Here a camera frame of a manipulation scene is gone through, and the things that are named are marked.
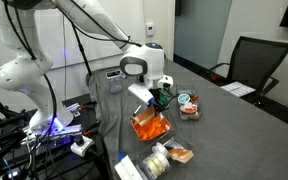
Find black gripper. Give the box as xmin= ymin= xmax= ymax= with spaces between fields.
xmin=150 ymin=88 xmax=168 ymax=112

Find wooden rubber stamp block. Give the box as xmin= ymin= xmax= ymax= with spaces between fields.
xmin=133 ymin=105 xmax=155 ymax=126

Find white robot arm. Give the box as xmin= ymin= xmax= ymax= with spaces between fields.
xmin=0 ymin=0 xmax=165 ymax=134

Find clear compartment box with tins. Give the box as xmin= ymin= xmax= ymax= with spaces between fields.
xmin=177 ymin=89 xmax=201 ymax=120

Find small blue object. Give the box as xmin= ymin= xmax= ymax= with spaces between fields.
xmin=118 ymin=151 xmax=126 ymax=161

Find ice breakers mint tin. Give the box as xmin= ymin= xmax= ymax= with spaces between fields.
xmin=177 ymin=93 xmax=190 ymax=104

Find orange white round tin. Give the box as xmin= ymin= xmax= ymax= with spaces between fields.
xmin=180 ymin=104 xmax=198 ymax=114

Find empty clear plastic box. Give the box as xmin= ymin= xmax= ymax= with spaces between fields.
xmin=106 ymin=70 xmax=123 ymax=94

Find clear box with tape rolls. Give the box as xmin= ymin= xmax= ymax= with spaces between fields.
xmin=136 ymin=131 xmax=192 ymax=180

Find white papers on chair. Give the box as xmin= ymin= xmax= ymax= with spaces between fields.
xmin=221 ymin=82 xmax=255 ymax=97

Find white power strip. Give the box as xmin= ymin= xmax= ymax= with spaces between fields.
xmin=70 ymin=135 xmax=94 ymax=157

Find grey table cloth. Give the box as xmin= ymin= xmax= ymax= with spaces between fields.
xmin=89 ymin=61 xmax=288 ymax=180

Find black office chair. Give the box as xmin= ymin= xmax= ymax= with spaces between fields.
xmin=207 ymin=36 xmax=288 ymax=105

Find wall thermostat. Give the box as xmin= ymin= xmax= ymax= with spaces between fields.
xmin=146 ymin=22 xmax=154 ymax=36

